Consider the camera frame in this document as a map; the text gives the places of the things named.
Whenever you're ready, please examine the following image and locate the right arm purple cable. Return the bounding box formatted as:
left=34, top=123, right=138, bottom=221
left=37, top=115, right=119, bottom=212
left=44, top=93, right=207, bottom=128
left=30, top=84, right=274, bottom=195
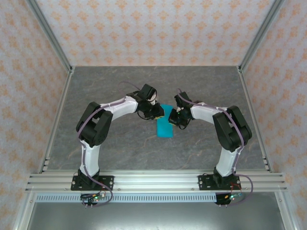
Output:
left=177, top=88, right=254, bottom=208

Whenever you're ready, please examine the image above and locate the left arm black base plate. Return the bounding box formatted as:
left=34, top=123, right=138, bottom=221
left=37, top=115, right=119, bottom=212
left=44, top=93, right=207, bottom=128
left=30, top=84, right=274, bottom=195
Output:
left=71, top=175, right=115, bottom=192

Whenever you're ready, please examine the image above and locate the aluminium frame post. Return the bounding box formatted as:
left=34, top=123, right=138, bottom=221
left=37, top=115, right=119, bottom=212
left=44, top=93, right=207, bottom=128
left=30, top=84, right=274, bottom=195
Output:
left=25, top=0, right=74, bottom=74
left=237, top=0, right=286, bottom=72

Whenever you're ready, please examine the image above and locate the grey slotted cable duct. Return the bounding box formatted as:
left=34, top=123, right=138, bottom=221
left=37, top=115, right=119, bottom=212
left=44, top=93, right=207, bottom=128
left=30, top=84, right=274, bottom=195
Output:
left=35, top=194, right=218, bottom=203

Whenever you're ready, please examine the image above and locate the small circuit board with LED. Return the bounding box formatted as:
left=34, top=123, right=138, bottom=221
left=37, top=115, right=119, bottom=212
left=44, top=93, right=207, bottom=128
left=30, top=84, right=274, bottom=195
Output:
left=224, top=192, right=243, bottom=201
left=80, top=191, right=106, bottom=202

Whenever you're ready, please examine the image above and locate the blue cloth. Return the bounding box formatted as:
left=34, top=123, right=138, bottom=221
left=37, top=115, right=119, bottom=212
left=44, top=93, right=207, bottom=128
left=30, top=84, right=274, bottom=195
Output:
left=155, top=104, right=175, bottom=138

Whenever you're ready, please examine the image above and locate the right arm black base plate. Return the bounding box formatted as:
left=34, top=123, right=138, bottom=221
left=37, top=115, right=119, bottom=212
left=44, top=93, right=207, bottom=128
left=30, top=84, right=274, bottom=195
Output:
left=198, top=174, right=242, bottom=192

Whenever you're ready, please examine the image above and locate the aluminium lower frame bar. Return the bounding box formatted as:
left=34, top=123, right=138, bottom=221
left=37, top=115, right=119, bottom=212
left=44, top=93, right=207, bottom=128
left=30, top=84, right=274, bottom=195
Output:
left=274, top=191, right=299, bottom=230
left=13, top=193, right=36, bottom=230

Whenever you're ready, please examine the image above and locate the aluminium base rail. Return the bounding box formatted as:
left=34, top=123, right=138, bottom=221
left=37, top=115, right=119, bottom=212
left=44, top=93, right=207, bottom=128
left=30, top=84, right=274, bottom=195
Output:
left=25, top=169, right=288, bottom=193

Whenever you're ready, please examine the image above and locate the grey sheet metal panel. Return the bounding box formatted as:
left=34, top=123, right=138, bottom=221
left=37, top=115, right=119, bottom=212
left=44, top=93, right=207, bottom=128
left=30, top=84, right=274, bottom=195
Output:
left=26, top=202, right=288, bottom=230

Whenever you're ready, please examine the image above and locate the aluminium table side rail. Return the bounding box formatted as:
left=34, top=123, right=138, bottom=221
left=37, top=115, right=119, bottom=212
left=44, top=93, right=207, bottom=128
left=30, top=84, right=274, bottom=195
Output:
left=37, top=67, right=75, bottom=174
left=236, top=66, right=274, bottom=173

